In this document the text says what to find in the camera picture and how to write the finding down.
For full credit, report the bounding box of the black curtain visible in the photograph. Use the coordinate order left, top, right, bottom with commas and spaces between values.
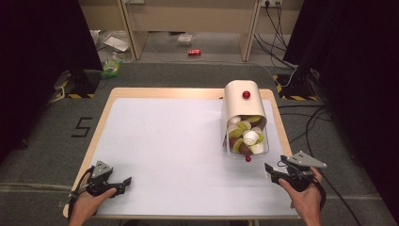
282, 0, 399, 218
0, 0, 104, 164

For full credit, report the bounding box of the person's left hand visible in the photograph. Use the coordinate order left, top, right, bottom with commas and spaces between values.
68, 186, 118, 226

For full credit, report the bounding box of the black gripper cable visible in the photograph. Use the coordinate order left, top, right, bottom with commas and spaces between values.
312, 175, 327, 222
67, 167, 96, 221

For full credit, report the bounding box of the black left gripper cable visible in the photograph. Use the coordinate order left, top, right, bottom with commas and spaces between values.
67, 167, 96, 221

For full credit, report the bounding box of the clear plastic package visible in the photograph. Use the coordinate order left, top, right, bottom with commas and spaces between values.
177, 33, 195, 47

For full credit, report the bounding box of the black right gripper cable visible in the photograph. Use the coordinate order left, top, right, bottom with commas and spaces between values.
312, 175, 327, 222

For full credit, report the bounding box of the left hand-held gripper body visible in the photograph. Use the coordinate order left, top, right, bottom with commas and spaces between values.
86, 160, 126, 198

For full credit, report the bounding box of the person's right hand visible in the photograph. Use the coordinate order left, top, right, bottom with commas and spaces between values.
278, 167, 324, 226

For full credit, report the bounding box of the green yellow plastic bag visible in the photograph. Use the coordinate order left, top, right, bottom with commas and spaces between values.
100, 56, 124, 79

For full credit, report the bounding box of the beige wooden desk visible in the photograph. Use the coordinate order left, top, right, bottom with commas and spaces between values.
78, 0, 305, 62

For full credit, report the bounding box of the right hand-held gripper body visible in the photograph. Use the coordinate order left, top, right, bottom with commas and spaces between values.
277, 151, 327, 193

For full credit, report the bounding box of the long black floor cable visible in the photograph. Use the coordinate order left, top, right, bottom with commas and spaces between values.
305, 105, 363, 226

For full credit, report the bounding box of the pile of coffee capsules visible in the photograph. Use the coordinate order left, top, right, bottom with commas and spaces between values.
228, 115, 268, 155

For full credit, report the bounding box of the thin black floor cable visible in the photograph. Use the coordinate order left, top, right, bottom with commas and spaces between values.
278, 104, 334, 145

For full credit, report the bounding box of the stand base hazard tape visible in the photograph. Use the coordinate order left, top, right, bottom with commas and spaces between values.
272, 73, 320, 102
50, 69, 102, 104

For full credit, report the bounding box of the cream capsule box red knob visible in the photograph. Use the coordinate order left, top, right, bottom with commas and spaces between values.
220, 79, 268, 149

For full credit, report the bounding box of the black power cables bundle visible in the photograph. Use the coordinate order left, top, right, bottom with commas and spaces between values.
253, 2, 297, 71

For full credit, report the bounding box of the white table mat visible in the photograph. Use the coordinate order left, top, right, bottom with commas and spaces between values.
88, 97, 299, 218

